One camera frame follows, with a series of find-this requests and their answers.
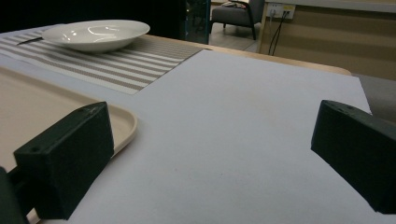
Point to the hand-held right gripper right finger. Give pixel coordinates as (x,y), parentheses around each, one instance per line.
(358,149)

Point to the beige tray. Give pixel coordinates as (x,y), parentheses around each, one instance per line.
(37,105)

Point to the white paper sheet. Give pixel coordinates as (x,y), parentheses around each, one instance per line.
(224,140)

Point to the striped placemat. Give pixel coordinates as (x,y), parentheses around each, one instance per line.
(124,65)

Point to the white shallow bowl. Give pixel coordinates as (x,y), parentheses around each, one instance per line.
(95,34)

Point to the white wall socket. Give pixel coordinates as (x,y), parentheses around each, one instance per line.
(280,10)

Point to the grey armchair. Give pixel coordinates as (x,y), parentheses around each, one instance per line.
(235,14)

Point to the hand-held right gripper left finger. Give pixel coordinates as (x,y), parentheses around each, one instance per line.
(67,161)

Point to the wooden table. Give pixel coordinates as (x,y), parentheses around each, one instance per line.
(280,60)

